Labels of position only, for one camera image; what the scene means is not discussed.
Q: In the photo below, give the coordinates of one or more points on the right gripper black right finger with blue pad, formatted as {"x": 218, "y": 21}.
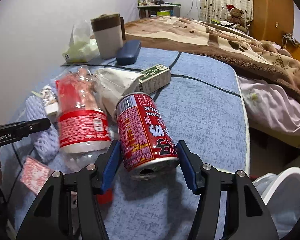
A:
{"x": 246, "y": 216}

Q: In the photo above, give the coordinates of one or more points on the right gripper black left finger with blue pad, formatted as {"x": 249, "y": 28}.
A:
{"x": 49, "y": 216}

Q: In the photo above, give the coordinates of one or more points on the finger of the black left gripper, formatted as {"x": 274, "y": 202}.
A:
{"x": 13, "y": 132}

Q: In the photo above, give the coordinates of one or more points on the red orange medicine box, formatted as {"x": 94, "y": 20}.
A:
{"x": 34, "y": 174}

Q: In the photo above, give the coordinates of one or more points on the small printed snack wrapper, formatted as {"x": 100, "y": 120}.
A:
{"x": 49, "y": 102}

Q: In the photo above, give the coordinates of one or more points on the clear bottle red label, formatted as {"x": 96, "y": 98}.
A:
{"x": 82, "y": 122}

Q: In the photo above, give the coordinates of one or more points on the red milk drink can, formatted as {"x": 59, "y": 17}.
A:
{"x": 146, "y": 145}

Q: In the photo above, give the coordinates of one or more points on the beige paper bag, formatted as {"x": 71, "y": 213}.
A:
{"x": 112, "y": 85}

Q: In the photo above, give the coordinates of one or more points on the green white medicine box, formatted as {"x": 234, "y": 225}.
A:
{"x": 153, "y": 79}

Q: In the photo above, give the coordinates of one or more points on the white trash bin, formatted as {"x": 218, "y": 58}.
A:
{"x": 281, "y": 195}

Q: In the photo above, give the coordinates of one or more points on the tissue pack in plastic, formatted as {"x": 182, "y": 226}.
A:
{"x": 81, "y": 47}

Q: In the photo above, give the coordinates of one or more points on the pink bed sheet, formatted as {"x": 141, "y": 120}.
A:
{"x": 268, "y": 104}

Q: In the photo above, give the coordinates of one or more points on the white brown travel mug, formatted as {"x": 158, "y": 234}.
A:
{"x": 108, "y": 33}

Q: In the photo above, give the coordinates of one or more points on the dark blue glasses case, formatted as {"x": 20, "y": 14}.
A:
{"x": 128, "y": 54}

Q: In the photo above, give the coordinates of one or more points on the brown cream fleece blanket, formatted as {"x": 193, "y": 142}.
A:
{"x": 250, "y": 58}

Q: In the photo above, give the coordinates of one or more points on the cluttered desk shelf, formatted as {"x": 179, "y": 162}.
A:
{"x": 154, "y": 8}

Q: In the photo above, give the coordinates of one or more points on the brown teddy bear santa hat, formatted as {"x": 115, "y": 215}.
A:
{"x": 236, "y": 18}

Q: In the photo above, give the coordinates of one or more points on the orange wooden headboard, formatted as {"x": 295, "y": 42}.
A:
{"x": 277, "y": 21}

